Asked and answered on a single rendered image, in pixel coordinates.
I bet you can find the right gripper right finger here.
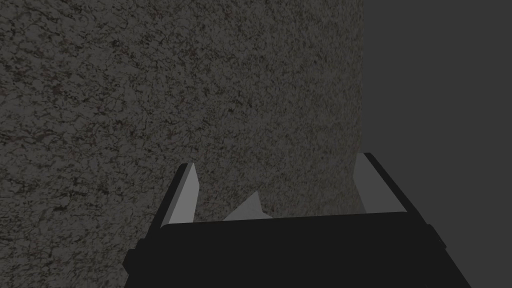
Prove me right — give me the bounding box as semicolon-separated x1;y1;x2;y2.
352;152;418;221

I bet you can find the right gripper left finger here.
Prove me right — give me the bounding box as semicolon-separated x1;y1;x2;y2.
153;162;200;230

